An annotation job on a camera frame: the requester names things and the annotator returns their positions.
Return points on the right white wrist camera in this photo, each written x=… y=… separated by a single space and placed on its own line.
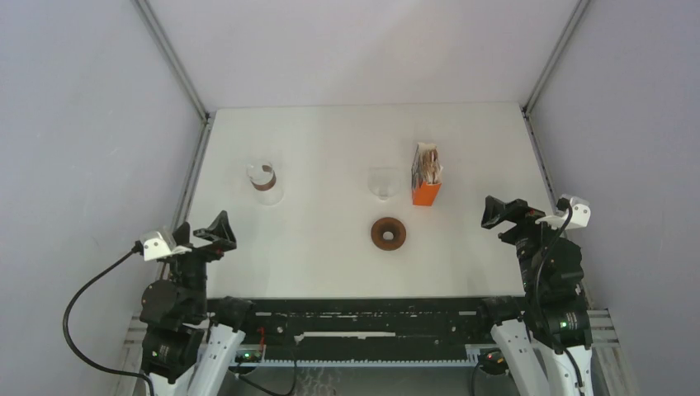
x=578 y=218

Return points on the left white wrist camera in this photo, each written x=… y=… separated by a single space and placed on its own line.
x=160 y=244

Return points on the glass carafe with wooden collar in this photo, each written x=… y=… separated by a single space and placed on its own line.
x=267 y=190

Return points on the left aluminium frame post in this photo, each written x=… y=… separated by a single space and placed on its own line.
x=188 y=108

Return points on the clear glass ribbed dripper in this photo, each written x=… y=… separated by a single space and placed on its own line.
x=384 y=182

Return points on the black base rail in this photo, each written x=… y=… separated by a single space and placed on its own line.
x=416 y=330

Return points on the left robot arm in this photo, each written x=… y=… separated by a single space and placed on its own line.
x=187 y=349

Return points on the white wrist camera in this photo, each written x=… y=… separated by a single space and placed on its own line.
x=578 y=218
x=160 y=244

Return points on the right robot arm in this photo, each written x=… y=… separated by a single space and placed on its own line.
x=544 y=341

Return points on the orange coffee filter box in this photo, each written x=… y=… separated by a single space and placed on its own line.
x=426 y=174

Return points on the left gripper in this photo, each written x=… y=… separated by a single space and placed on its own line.
x=219 y=232

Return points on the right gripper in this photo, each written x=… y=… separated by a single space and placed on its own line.
x=496 y=210

